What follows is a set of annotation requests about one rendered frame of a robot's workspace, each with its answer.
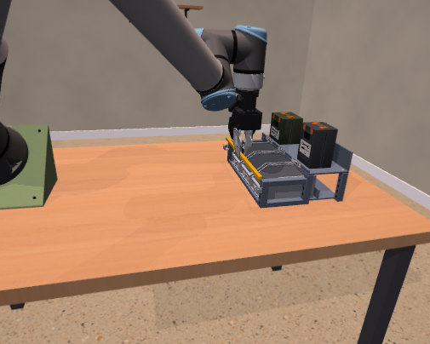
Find yellow bar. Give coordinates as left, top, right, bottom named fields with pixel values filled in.
left=226, top=137, right=262, bottom=180

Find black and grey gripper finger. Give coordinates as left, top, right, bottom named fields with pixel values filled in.
left=242, top=130, right=255, bottom=155
left=228, top=117, right=242, bottom=157

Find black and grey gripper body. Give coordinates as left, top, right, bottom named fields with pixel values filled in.
left=232, top=88, right=262, bottom=130

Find grey metal rack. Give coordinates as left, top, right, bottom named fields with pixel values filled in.
left=223, top=132, right=353, bottom=208

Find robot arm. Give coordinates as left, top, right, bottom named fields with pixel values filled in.
left=0, top=0, right=267, bottom=186

